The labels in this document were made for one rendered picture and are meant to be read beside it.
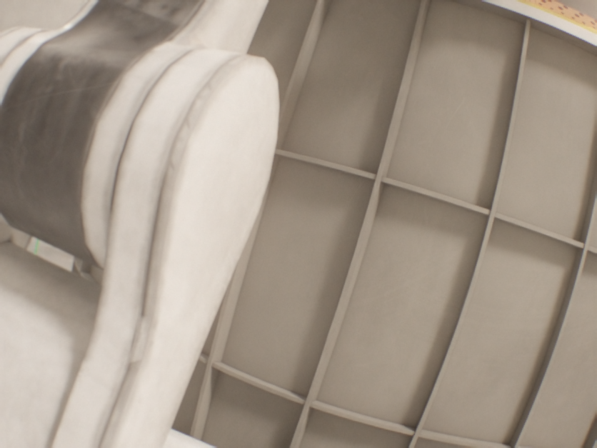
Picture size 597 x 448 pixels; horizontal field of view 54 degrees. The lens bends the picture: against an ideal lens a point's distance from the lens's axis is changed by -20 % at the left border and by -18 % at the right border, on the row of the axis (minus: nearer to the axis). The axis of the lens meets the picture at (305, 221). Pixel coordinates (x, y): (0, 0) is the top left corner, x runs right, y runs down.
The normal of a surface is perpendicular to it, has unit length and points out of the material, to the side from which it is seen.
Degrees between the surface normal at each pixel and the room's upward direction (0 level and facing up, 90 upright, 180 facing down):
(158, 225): 103
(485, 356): 90
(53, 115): 81
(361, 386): 90
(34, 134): 92
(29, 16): 90
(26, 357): 62
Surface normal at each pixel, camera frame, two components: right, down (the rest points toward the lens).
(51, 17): -0.17, -0.04
